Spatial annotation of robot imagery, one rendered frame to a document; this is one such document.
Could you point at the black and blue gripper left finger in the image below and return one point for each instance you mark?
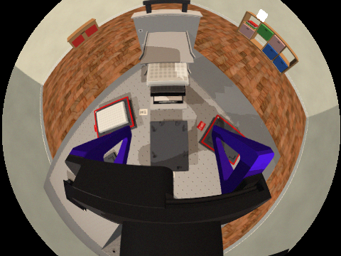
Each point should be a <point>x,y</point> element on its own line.
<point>97,148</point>

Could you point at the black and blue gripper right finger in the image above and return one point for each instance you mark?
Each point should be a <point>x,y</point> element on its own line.
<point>254,158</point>

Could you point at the black square nest plate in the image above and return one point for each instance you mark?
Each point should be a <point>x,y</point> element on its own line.
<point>69,192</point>

